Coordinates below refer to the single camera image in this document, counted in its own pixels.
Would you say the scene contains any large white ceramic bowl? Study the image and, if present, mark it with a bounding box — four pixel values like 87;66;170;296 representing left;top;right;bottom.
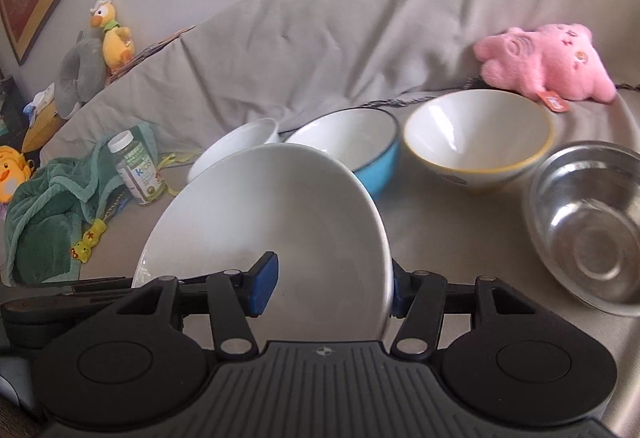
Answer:
132;143;393;345

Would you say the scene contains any white paper noodle bowl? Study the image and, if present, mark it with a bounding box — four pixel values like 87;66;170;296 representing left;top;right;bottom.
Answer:
186;117;279;183

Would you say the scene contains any blue enamel bowl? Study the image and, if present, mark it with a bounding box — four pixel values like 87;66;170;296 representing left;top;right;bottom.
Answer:
285;108;400;198

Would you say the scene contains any white bowl yellow rim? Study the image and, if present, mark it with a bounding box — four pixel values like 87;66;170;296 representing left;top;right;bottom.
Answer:
404;90;554;190

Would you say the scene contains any stainless steel bowl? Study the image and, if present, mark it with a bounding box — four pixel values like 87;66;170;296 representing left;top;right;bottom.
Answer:
523;140;640;318

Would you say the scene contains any yellow toy charm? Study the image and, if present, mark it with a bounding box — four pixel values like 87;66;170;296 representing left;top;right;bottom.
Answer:
70;218;107;264

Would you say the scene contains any green towel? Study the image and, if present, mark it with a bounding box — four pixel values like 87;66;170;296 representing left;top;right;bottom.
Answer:
2;140;131;287

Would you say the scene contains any kids vitamin bottle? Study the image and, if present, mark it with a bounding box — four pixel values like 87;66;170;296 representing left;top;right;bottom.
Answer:
107;131;166;205

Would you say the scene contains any yellow chick plush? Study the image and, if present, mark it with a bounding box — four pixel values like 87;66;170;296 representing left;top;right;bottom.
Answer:
0;146;32;204

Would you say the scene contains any tissue box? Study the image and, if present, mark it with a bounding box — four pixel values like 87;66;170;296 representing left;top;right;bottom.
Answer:
22;84;65;153

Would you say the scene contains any grey plush toy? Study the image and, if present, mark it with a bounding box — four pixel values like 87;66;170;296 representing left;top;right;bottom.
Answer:
54;38;107;120

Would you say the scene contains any pink plush toy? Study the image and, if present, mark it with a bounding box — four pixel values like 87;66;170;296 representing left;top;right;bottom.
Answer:
473;24;617;113

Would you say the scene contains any yellow duck plush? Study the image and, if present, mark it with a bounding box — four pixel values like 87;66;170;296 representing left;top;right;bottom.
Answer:
90;0;134;73

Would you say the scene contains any yellow cord loop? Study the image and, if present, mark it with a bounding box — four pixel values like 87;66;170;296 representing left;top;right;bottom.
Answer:
158;151;194;197

